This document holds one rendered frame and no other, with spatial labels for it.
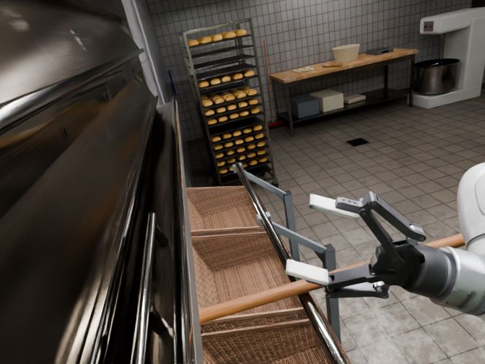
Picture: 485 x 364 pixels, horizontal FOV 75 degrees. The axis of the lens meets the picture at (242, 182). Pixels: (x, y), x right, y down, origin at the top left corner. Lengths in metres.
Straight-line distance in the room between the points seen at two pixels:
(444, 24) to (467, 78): 0.98
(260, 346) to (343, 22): 5.55
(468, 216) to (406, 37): 6.30
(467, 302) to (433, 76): 5.47
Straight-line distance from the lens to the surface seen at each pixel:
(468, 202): 0.68
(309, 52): 5.97
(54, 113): 0.58
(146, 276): 0.48
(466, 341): 2.30
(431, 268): 0.53
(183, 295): 0.47
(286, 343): 1.37
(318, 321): 0.75
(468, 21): 6.18
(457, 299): 0.56
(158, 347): 0.47
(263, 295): 0.77
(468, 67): 6.29
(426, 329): 2.30
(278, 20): 5.77
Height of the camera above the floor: 1.76
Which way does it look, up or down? 26 degrees down
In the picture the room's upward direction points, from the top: 12 degrees counter-clockwise
